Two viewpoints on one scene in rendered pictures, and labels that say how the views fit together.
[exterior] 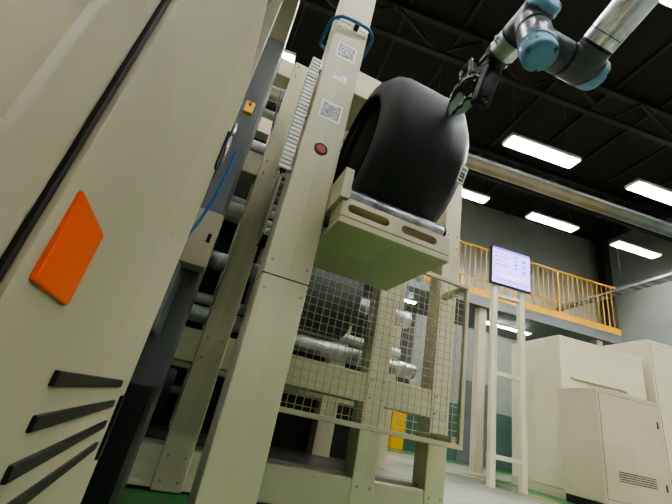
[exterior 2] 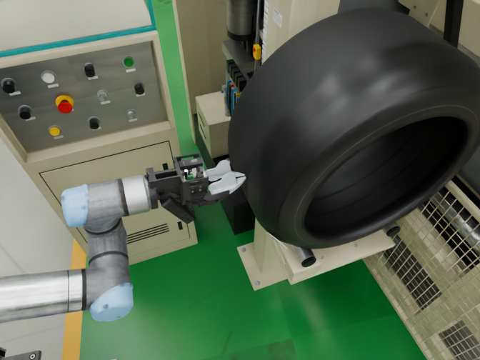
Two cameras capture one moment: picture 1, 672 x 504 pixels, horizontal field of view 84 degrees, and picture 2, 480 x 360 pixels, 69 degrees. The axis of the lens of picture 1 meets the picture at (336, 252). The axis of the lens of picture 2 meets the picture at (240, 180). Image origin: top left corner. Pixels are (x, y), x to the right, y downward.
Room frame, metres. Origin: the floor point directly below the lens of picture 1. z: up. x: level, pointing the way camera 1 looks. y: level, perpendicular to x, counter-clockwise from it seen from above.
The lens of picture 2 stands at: (0.80, -0.74, 1.80)
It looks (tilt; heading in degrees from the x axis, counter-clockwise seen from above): 51 degrees down; 87
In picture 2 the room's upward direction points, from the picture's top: straight up
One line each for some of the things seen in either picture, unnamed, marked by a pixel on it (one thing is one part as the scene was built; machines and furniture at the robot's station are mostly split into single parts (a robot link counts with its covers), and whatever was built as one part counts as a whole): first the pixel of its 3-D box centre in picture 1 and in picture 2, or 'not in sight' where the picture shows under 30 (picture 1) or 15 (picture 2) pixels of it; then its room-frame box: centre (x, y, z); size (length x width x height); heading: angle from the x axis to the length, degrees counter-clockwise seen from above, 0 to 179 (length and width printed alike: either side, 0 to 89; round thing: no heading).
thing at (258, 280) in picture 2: not in sight; (267, 260); (1.00, 0.13, 0.01); 0.27 x 0.27 x 0.02; 18
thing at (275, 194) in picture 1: (290, 215); not in sight; (1.39, 0.22, 1.05); 0.20 x 0.15 x 0.30; 108
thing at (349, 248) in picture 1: (367, 258); (317, 217); (1.09, -0.10, 0.80); 0.37 x 0.36 x 0.02; 18
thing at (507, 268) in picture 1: (510, 269); not in sight; (4.46, -2.35, 2.60); 0.60 x 0.05 x 0.55; 99
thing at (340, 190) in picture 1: (323, 212); not in sight; (1.04, 0.07, 0.90); 0.40 x 0.03 x 0.10; 18
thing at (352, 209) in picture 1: (390, 232); (280, 223); (0.96, -0.15, 0.84); 0.36 x 0.09 x 0.06; 108
